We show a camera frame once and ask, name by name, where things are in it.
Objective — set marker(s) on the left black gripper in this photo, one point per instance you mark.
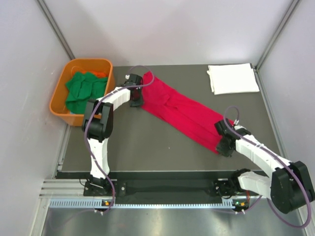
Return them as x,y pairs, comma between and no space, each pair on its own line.
140,101

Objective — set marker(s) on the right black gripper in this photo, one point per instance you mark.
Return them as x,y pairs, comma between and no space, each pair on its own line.
225,152

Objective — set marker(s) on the red polo shirt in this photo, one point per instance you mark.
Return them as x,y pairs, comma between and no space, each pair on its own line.
190,117

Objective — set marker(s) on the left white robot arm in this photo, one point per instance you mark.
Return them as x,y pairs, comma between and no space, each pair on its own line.
98,125

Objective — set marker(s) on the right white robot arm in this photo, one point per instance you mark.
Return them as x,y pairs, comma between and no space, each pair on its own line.
286,184

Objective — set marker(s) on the orange t shirt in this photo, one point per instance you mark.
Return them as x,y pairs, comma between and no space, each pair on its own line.
97,74

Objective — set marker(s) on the green t shirt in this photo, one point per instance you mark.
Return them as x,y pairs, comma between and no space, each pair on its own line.
83,87

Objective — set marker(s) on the folded white t shirt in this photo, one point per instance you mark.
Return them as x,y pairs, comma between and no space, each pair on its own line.
232,78

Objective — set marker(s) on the orange plastic bin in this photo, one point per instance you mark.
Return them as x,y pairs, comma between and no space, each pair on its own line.
57,104

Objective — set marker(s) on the grey slotted cable duct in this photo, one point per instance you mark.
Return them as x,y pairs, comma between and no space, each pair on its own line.
104,204

